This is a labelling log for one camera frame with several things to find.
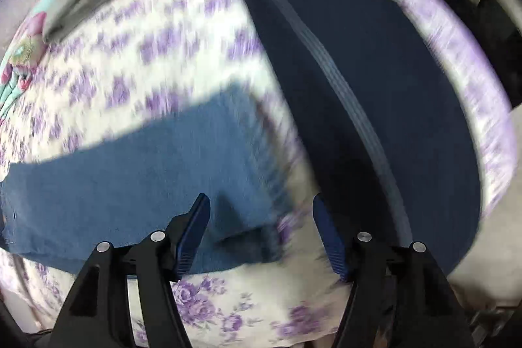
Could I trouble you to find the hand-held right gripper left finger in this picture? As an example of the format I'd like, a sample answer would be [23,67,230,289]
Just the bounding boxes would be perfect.
[48,192,211,348]

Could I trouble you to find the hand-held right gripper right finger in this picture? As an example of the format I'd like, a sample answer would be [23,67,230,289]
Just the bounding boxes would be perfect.
[312,194,478,348]

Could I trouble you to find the blue denim pants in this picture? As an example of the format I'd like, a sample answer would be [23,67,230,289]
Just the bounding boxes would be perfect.
[0,84,294,275]

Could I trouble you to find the navy striped track pants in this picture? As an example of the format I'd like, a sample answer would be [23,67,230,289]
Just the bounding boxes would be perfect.
[232,0,483,276]

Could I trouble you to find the purple floral bed sheet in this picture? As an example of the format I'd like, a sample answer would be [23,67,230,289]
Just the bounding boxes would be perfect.
[0,0,515,348]

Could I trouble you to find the colourful cartoon print pillow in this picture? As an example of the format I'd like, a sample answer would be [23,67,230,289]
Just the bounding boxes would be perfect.
[0,0,68,120]

